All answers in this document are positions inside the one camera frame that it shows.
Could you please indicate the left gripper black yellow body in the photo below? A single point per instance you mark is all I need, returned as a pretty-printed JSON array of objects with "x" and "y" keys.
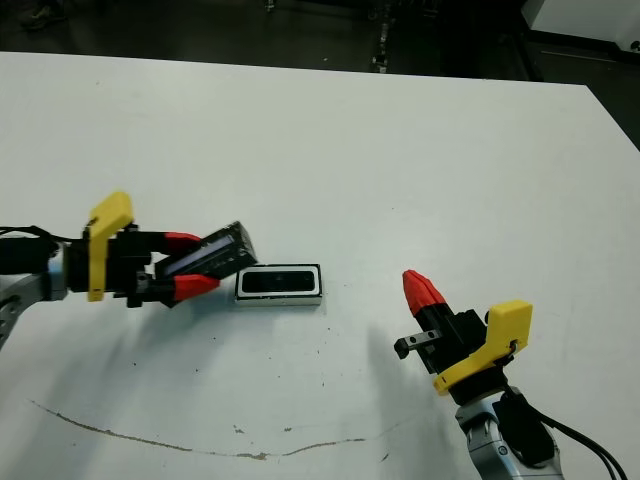
[{"x": 97, "y": 260}]

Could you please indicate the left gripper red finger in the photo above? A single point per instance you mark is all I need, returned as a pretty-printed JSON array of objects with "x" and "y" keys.
[
  {"x": 175, "y": 242},
  {"x": 192, "y": 286}
]

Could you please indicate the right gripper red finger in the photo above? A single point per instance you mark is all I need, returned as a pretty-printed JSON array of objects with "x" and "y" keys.
[
  {"x": 434, "y": 297},
  {"x": 417, "y": 300}
]

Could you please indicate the right gripper black yellow body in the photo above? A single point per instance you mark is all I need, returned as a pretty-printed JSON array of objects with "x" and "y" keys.
[{"x": 475, "y": 350}]

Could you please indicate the black tape-wrapped block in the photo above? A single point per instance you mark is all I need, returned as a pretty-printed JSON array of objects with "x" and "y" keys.
[{"x": 220, "y": 250}]

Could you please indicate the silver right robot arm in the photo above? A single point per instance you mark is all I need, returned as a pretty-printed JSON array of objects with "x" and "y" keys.
[{"x": 480, "y": 440}]

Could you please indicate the white-lined camera box base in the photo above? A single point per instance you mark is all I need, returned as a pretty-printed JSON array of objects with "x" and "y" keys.
[{"x": 240, "y": 296}]

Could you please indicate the silver metal frame leg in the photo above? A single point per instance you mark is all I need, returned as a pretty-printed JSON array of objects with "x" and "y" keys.
[{"x": 382, "y": 50}]

